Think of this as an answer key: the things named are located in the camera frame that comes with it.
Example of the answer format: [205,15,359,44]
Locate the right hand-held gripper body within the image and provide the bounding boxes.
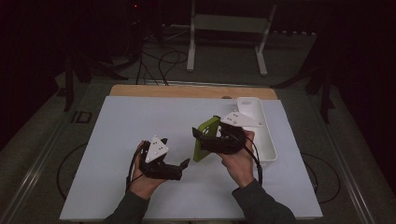
[200,111,265,155]

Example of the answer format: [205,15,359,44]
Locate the person's left hand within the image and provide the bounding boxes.
[129,140,168,201]

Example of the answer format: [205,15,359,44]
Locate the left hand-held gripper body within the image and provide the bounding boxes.
[138,134,183,181]

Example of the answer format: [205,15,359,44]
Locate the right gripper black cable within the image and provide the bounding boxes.
[222,129,264,187]

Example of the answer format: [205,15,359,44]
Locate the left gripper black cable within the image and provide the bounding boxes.
[125,145,148,192]

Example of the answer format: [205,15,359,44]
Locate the green phone case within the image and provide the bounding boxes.
[192,115,222,163]

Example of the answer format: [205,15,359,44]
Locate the black floor cables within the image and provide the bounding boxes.
[134,29,190,87]

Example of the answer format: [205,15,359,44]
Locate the white table sheet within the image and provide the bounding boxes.
[59,95,323,220]

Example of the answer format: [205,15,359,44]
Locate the white plastic bin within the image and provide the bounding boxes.
[234,96,278,166]

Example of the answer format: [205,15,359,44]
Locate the white metal stand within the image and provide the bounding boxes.
[186,0,278,77]

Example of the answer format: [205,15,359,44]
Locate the dark tripod stand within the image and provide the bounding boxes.
[270,40,337,125]

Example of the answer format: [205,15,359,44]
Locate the person's right hand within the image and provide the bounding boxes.
[218,130,256,189]

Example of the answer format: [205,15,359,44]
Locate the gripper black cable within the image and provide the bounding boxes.
[222,129,264,187]
[125,145,148,192]

